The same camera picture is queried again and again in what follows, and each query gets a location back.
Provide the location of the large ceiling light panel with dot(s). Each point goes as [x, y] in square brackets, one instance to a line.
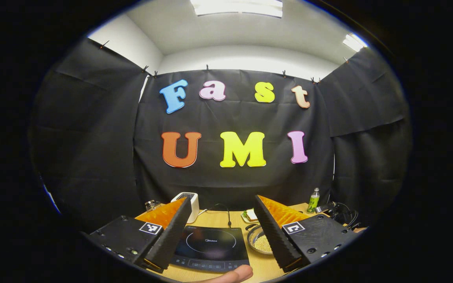
[236, 7]

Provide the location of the white toaster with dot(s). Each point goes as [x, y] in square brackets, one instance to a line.
[192, 202]

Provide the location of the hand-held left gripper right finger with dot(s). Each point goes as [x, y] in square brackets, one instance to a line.
[271, 232]

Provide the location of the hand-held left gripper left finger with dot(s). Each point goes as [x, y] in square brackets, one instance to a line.
[173, 232]

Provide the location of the stainless steel pot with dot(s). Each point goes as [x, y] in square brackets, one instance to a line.
[258, 241]

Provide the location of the pile of soybeans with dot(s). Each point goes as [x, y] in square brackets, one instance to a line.
[265, 245]

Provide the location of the black induction cooktop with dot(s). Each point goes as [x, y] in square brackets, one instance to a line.
[210, 245]

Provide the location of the green label drink bottle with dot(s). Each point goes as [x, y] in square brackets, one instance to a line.
[313, 201]

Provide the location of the row of black cloth clips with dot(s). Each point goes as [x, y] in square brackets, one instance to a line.
[207, 67]

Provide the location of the small ceiling light panel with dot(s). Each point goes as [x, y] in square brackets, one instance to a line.
[354, 42]

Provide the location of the black backdrop cloth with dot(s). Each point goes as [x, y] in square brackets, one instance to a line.
[234, 181]

